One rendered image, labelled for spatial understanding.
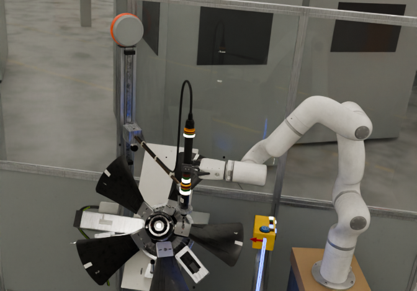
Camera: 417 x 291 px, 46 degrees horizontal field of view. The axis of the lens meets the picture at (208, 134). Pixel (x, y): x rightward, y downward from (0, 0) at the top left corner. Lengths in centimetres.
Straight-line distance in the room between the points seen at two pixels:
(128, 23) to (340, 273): 149
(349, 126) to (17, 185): 205
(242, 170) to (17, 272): 203
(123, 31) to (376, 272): 199
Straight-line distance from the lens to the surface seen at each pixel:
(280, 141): 187
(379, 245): 305
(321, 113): 184
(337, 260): 221
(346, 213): 202
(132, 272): 236
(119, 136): 262
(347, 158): 196
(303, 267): 233
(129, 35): 244
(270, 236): 237
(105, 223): 229
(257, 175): 192
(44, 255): 338
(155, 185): 239
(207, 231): 213
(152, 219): 209
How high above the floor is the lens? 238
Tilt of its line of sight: 23 degrees down
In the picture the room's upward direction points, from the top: 5 degrees clockwise
